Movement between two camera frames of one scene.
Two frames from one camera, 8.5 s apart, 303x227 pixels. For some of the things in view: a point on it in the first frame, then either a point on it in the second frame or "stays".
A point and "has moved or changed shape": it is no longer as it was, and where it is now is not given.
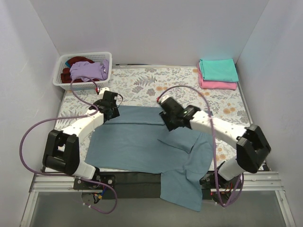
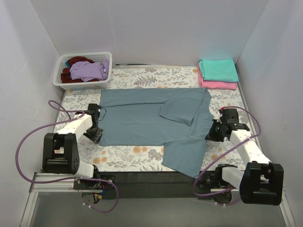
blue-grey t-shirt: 137,140 has moved or changed shape
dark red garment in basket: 65,77 stays
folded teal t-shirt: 219,69 stays
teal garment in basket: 67,64 stays
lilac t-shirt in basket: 96,70 stays
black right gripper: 169,123 → 211,134
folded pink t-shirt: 214,84 stays
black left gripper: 113,113 → 95,135
